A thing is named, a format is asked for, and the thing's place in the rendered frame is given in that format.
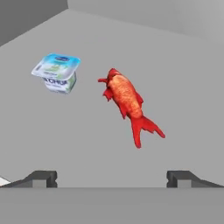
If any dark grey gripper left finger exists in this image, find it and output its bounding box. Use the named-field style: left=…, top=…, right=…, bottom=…
left=2, top=170, right=59, bottom=189

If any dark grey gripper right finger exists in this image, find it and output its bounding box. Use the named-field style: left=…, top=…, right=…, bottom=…
left=166, top=170, right=224, bottom=189

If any red orange fish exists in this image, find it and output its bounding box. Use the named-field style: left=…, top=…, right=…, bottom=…
left=97, top=67, right=166, bottom=150

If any white blue yogurt cup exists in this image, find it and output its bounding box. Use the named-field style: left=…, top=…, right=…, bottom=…
left=31, top=52, right=81, bottom=95

